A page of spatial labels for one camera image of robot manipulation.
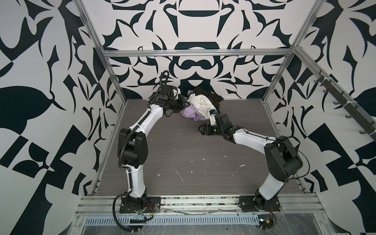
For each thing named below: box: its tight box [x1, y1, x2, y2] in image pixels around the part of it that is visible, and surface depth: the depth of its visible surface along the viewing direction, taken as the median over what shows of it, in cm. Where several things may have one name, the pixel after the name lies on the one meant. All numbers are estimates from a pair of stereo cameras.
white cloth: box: [186, 93, 218, 120], surface depth 101 cm
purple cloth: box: [180, 104, 207, 122], surface depth 87 cm
